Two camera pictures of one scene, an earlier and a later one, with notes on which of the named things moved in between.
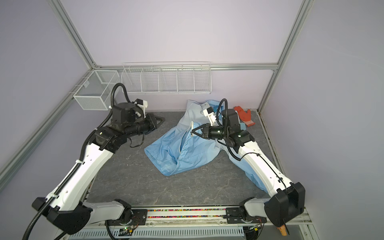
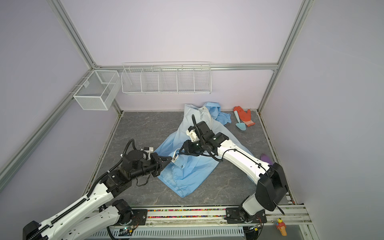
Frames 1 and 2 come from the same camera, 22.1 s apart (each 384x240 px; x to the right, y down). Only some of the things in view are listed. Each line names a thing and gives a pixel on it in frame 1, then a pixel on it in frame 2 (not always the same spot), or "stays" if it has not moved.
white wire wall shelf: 191,77 stays
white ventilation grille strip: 227,232 stays
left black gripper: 150,118 to 156,158
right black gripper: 207,132 to 189,151
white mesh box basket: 95,92 stays
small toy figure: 283,230 stays
